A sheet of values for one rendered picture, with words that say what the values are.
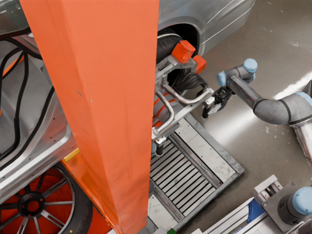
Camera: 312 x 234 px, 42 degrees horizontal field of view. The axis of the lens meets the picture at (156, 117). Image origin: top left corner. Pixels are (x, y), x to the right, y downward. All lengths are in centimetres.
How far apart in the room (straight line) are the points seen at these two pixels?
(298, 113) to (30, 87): 130
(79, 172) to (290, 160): 162
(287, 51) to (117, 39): 305
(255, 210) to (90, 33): 180
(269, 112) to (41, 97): 110
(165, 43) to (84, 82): 140
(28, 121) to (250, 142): 172
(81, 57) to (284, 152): 267
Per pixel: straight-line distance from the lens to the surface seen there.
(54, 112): 183
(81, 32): 55
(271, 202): 213
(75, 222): 236
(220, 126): 312
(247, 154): 307
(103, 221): 258
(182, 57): 202
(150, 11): 63
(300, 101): 195
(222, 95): 220
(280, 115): 190
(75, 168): 225
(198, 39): 231
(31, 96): 209
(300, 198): 194
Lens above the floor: 279
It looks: 65 degrees down
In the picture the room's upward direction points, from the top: 4 degrees clockwise
